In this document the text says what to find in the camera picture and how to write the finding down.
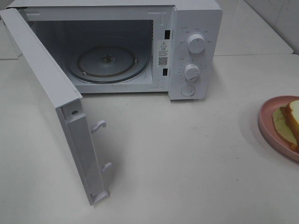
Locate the white microwave knob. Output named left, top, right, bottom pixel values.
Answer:
left=183, top=64, right=200, bottom=81
left=187, top=33, right=206, bottom=54

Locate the pink round plate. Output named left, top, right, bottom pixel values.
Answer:
left=258, top=96, right=299, bottom=162

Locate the white microwave oven body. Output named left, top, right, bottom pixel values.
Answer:
left=6, top=0, right=223, bottom=100

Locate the round door release button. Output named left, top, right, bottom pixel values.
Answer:
left=181, top=85, right=195, bottom=97

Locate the white bread sandwich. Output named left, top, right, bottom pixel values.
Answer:
left=272, top=100, right=299, bottom=153

